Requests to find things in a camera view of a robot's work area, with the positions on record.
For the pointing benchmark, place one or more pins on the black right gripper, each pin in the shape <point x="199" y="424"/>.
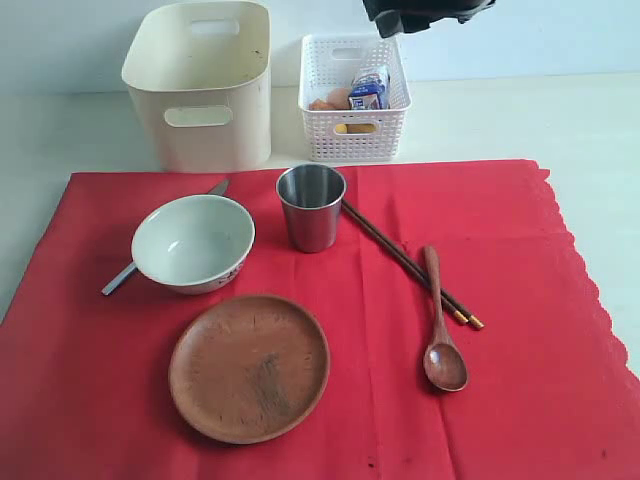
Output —
<point x="393" y="17"/>

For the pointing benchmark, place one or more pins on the blue white milk carton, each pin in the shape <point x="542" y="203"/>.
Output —
<point x="370" y="89"/>

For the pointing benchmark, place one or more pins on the brown egg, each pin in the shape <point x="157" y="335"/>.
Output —
<point x="338" y="98"/>

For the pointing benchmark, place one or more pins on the orange fried nugget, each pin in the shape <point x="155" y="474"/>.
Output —
<point x="320" y="105"/>

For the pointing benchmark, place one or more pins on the yellow cheese wedge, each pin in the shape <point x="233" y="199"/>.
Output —
<point x="365" y="128"/>

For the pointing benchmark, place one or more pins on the wooden spoon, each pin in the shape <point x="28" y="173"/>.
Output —
<point x="443" y="363"/>

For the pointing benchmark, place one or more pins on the white perforated plastic basket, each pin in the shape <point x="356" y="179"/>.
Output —
<point x="332" y="61"/>

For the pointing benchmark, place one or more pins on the steel cup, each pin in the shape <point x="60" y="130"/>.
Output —
<point x="311" y="196"/>

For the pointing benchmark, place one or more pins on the cream plastic bin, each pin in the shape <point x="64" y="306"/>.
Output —
<point x="199" y="77"/>

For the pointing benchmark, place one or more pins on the dark wooden chopstick lower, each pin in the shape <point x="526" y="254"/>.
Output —
<point x="385" y="245"/>

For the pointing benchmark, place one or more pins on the dark wooden chopstick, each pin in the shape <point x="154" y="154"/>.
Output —
<point x="390" y="240"/>
<point x="385" y="245"/>

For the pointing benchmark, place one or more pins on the dark wooden chopstick upper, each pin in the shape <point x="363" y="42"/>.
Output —
<point x="390" y="240"/>

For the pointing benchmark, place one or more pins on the white enamel bowl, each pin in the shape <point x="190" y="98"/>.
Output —
<point x="194" y="244"/>

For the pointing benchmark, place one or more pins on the steel table knife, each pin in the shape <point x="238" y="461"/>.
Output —
<point x="130" y="269"/>

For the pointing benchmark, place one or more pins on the brown wooden plate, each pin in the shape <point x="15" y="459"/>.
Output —
<point x="249" y="369"/>

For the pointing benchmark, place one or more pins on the red table cloth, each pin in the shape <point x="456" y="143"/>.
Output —
<point x="84" y="377"/>

